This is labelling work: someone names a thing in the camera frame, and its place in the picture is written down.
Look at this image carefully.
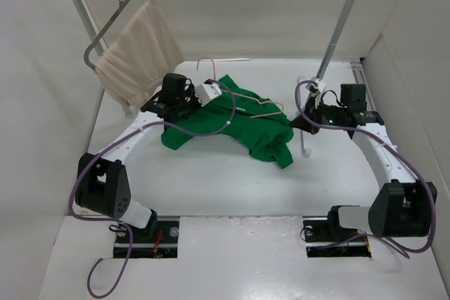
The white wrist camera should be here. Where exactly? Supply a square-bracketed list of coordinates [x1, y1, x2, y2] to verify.
[195, 82, 222, 107]
[307, 77, 326, 106]

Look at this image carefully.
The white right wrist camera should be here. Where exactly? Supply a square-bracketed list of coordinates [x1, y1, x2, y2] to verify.
[307, 77, 326, 106]

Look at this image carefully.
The beige cloth on hanger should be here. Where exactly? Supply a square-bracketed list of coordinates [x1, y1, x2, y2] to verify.
[94, 0, 185, 107]

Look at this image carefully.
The green t shirt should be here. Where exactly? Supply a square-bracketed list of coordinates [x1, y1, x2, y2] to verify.
[177, 75, 294, 169]

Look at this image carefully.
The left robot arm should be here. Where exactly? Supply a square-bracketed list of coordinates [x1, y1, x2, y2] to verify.
[74, 73, 204, 242]

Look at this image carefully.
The pink wire hanger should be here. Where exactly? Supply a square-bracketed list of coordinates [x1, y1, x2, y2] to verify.
[196, 56, 284, 119]

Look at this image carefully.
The grey hanger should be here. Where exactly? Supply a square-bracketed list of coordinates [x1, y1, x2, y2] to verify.
[83, 0, 172, 73]

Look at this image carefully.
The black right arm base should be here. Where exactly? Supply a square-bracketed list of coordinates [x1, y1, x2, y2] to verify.
[300, 216, 371, 258]

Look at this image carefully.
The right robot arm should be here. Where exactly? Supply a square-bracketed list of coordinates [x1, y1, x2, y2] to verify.
[290, 79, 437, 240]

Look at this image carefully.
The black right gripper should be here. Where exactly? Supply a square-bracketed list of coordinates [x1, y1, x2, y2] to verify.
[291, 96, 348, 135]

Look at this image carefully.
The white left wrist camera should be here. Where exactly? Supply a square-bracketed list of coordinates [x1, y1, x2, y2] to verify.
[195, 82, 222, 107]

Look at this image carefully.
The aluminium rail right side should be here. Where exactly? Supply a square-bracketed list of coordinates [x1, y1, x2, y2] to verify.
[349, 61, 376, 111]

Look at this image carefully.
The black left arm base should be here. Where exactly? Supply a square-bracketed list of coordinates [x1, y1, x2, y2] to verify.
[108, 216, 180, 259]

